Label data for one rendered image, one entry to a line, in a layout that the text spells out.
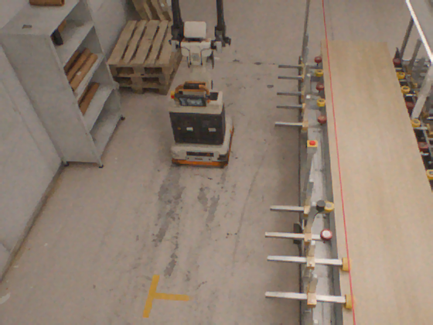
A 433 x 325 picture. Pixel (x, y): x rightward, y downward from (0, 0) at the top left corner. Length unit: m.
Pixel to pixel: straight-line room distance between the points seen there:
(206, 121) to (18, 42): 1.74
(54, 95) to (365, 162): 2.89
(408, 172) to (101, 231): 2.83
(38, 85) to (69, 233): 1.42
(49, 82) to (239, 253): 2.35
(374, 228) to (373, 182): 0.44
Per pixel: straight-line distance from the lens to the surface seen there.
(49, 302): 3.80
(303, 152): 3.49
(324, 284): 2.81
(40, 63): 3.99
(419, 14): 1.84
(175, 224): 3.88
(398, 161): 3.31
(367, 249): 2.68
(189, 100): 3.78
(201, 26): 3.96
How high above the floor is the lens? 3.06
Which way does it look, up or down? 50 degrees down
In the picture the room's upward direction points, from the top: 2 degrees counter-clockwise
